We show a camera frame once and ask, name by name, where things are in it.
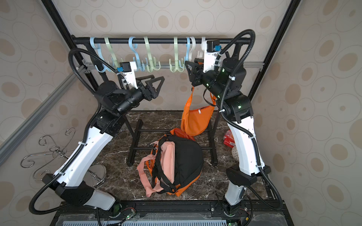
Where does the light blue hook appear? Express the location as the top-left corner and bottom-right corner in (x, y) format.
(89, 37), (109, 73)
(128, 36), (146, 72)
(184, 37), (193, 61)

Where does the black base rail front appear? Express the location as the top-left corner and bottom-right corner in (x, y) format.
(51, 200), (293, 226)

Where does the orange backpack bottom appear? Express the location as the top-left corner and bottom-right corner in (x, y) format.
(137, 128), (204, 197)

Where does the patterned round ball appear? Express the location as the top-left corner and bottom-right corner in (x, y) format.
(231, 146), (239, 162)

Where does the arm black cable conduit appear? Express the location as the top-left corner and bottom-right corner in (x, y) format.
(28, 47), (125, 215)
(216, 29), (283, 211)

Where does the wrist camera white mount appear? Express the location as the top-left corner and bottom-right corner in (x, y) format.
(117, 61), (138, 89)
(203, 39), (222, 73)

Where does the black corner frame post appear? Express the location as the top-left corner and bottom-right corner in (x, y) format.
(41, 0), (100, 91)
(248, 0), (301, 100)

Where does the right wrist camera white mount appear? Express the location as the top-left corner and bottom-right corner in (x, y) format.
(203, 39), (222, 73)

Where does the chrome jewelry stand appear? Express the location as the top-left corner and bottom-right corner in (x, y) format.
(20, 127), (107, 188)

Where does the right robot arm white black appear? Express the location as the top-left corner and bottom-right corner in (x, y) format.
(185, 57), (271, 207)

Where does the dark grey clothes rack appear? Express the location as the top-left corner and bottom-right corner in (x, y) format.
(71, 35), (264, 166)

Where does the aluminium rail left wall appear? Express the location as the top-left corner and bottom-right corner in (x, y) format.
(1, 73), (77, 164)

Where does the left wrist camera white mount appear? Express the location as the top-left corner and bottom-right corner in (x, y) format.
(117, 61), (138, 89)

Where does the black sling bag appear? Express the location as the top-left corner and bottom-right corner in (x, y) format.
(159, 134), (204, 196)

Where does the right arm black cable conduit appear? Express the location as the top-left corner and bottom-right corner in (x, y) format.
(216, 29), (283, 211)

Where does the black corner frame post right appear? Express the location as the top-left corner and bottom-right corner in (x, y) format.
(248, 0), (301, 100)

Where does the red snack packet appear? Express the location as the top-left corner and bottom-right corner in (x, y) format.
(223, 130), (236, 148)

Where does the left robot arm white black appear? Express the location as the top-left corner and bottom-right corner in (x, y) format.
(29, 75), (165, 217)

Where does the pink sling bag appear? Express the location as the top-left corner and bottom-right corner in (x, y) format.
(137, 141), (176, 197)

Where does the orange sling bag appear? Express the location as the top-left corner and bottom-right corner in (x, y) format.
(181, 87), (216, 136)

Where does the light green hook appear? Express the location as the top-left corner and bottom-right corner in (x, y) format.
(144, 36), (161, 73)
(104, 37), (123, 68)
(169, 37), (184, 73)

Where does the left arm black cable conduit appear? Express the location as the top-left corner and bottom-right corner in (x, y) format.
(28, 47), (125, 215)

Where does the black corner frame post left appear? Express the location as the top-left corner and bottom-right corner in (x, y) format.
(41, 0), (100, 91)

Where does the white hook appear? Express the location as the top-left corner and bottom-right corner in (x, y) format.
(197, 37), (206, 58)
(188, 37), (196, 61)

